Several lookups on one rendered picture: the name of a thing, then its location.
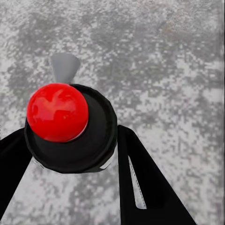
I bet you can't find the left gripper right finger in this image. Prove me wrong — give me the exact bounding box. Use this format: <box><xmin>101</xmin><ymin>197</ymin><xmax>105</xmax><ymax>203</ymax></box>
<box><xmin>117</xmin><ymin>125</ymin><xmax>195</xmax><ymax>225</ymax></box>

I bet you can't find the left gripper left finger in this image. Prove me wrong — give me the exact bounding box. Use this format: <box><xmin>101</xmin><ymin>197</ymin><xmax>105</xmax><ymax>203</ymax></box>
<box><xmin>0</xmin><ymin>128</ymin><xmax>33</xmax><ymax>221</ymax></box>

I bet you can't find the pesticide atomizer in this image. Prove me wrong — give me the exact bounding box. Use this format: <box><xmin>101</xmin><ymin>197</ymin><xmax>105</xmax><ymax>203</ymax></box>
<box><xmin>24</xmin><ymin>52</ymin><xmax>118</xmax><ymax>174</ymax></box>

